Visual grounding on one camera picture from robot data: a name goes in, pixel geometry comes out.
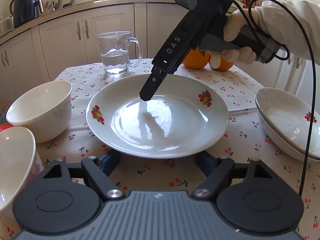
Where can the glass water mug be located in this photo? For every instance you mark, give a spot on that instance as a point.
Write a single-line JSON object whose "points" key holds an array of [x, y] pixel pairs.
{"points": [[114, 49]]}

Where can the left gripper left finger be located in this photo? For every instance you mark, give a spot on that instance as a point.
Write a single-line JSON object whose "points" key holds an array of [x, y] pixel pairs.
{"points": [[97, 171]]}

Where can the large white fruit plate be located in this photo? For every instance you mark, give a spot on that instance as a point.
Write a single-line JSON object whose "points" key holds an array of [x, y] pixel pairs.
{"points": [[290, 117]]}

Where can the bumpy orange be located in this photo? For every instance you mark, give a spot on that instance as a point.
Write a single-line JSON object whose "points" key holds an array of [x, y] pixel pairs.
{"points": [[224, 65]]}

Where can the black air fryer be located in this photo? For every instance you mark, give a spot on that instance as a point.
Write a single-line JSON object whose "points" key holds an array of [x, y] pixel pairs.
{"points": [[24, 11]]}

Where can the white kitchen cabinets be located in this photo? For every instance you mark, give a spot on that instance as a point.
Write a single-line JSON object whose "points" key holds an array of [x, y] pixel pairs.
{"points": [[39, 54]]}

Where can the red drink carton box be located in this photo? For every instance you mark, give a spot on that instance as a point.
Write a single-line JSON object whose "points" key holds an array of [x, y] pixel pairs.
{"points": [[5, 126]]}

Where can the gloved right hand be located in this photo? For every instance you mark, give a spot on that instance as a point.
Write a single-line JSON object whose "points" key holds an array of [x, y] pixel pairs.
{"points": [[231, 30]]}

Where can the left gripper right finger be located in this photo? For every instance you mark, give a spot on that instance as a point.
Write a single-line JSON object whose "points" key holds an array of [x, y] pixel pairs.
{"points": [[218, 175]]}

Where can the right sleeve forearm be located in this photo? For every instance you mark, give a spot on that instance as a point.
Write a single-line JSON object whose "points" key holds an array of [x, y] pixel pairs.
{"points": [[277, 23]]}

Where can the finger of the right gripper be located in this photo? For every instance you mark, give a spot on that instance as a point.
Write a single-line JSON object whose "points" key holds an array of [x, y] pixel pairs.
{"points": [[152, 83]]}

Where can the orange with leaf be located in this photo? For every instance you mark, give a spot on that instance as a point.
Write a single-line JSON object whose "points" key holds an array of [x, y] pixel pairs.
{"points": [[196, 59]]}

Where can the white bowl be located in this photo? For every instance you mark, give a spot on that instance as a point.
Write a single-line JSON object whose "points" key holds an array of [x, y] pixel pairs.
{"points": [[46, 110], [20, 164]]}

